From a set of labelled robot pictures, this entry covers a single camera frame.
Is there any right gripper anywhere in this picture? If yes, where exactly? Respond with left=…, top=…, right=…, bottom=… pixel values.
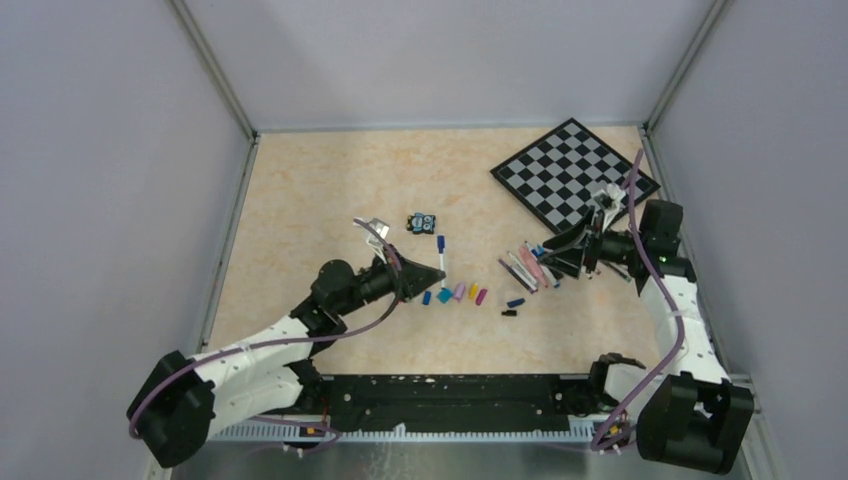
left=537, top=206, right=645, bottom=279

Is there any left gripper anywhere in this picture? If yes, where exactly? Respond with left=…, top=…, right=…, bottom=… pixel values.
left=335, top=243, right=445, bottom=317

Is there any blue cap whiteboard marker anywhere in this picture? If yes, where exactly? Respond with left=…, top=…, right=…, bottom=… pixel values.
left=525, top=241, right=560, bottom=288

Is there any light blue highlighter cap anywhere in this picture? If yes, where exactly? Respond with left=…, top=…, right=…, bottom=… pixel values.
left=437, top=288, right=453, bottom=304

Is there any pink highlighter pen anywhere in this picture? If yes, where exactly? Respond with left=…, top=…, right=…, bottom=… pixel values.
left=519, top=246, right=550, bottom=288

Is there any light purple highlighter cap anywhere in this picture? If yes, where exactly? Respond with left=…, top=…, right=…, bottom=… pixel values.
left=453, top=282, right=467, bottom=302

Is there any blue cap pen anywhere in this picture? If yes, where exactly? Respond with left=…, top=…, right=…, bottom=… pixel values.
left=437, top=235, right=447, bottom=288

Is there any purple pen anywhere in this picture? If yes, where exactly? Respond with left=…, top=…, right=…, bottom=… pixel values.
left=498, top=259, right=536, bottom=294

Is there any magenta marker cap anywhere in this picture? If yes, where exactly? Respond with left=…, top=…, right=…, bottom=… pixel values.
left=475, top=288, right=488, bottom=306

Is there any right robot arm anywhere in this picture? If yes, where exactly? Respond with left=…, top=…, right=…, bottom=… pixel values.
left=538, top=200, right=755, bottom=475

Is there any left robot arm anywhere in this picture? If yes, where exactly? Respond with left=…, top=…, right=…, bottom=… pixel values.
left=126, top=255, right=446, bottom=468

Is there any blue owl eraser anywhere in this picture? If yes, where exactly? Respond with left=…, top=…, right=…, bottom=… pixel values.
left=406, top=212, right=437, bottom=235

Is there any black grey chessboard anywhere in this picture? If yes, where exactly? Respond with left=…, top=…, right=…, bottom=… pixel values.
left=490, top=118, right=632, bottom=234

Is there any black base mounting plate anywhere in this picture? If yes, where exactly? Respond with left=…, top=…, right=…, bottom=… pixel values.
left=258, top=374, right=654, bottom=435

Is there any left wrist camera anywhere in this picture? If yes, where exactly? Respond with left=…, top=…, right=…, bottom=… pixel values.
left=353, top=217, right=390, bottom=259

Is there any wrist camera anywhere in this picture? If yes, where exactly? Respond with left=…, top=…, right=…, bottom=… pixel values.
left=590, top=184, right=627, bottom=218
left=353, top=217, right=390, bottom=259

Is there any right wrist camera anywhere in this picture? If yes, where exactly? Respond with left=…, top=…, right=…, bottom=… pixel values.
left=590, top=184, right=627, bottom=218

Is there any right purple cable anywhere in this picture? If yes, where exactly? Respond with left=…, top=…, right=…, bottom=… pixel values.
left=589, top=148, right=686, bottom=455

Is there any purple cable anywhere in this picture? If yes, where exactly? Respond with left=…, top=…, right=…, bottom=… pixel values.
left=589, top=148, right=686, bottom=455
left=127, top=217, right=405, bottom=458

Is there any grey cable duct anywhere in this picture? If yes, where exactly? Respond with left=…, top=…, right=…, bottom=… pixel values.
left=213, top=418, right=597, bottom=444

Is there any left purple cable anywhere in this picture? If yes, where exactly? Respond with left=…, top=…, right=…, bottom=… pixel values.
left=127, top=217, right=405, bottom=458

